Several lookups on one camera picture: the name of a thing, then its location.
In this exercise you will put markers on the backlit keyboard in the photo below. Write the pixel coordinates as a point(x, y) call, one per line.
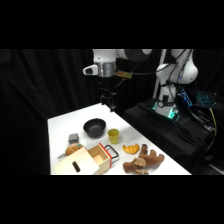
point(206, 99)

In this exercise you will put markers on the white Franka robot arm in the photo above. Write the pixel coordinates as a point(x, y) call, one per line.
point(168, 75)

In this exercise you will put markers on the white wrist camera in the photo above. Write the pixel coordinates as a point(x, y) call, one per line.
point(91, 69)

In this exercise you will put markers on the wooden drawer box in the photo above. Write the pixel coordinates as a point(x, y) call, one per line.
point(78, 163)

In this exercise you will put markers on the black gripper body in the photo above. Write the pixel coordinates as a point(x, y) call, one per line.
point(106, 93)

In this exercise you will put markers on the orange round bread toy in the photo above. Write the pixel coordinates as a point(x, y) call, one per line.
point(73, 148)

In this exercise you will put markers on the yellow croissant toy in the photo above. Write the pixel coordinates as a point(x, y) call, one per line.
point(131, 148)

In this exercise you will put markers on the brown plush moose toy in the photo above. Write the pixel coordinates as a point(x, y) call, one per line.
point(143, 160)

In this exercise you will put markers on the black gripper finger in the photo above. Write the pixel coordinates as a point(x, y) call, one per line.
point(102, 99)
point(111, 106)

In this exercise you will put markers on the black robot stand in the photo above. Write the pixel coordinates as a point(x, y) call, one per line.
point(166, 133)

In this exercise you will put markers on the grey cube block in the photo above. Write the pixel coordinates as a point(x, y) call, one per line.
point(73, 137)

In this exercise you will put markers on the black curtain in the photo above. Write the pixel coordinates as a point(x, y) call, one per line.
point(40, 100)

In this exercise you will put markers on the yellow cup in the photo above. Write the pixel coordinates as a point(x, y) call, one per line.
point(113, 135)

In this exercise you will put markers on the black bowl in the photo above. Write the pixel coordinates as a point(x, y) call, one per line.
point(94, 127)

